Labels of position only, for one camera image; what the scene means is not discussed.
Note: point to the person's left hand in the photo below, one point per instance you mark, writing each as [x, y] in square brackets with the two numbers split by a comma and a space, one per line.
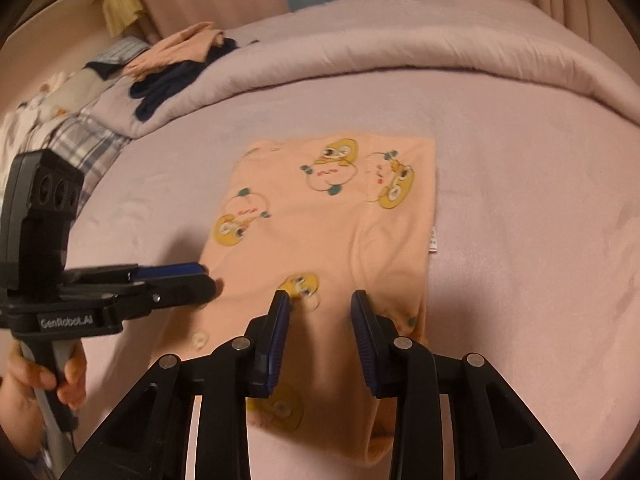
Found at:
[30, 370]

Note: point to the peach cartoon print shirt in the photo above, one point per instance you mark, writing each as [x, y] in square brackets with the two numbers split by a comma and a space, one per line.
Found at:
[310, 230]

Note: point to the peach folded garment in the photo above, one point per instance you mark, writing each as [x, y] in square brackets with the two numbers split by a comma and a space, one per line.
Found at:
[175, 50]

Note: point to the cream cloth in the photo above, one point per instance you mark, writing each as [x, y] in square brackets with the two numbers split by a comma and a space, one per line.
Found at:
[45, 90]

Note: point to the yellow pleated cloth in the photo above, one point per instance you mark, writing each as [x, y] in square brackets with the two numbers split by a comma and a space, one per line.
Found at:
[122, 5]

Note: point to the dark navy garment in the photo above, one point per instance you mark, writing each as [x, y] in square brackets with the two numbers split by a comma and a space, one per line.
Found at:
[165, 87]

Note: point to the person's left forearm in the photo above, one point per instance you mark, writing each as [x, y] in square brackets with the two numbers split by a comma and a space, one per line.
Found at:
[20, 420]

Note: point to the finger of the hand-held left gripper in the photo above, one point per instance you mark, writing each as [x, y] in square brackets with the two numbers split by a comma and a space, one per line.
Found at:
[185, 292]
[170, 271]

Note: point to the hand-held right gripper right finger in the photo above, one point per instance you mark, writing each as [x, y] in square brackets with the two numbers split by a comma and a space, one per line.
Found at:
[362, 340]

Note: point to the grey duvet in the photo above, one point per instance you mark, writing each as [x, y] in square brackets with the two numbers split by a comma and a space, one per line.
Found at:
[400, 40]

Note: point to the dark striped cloth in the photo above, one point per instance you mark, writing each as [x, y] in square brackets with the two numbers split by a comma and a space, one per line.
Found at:
[120, 52]

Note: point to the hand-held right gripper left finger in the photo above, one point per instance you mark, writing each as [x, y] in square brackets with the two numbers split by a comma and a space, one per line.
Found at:
[277, 340]

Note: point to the bed with grey sheet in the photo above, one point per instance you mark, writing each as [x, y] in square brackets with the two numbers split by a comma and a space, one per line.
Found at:
[525, 260]

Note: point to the plaid bedsheet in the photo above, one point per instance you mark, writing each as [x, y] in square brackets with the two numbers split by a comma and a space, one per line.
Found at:
[95, 145]

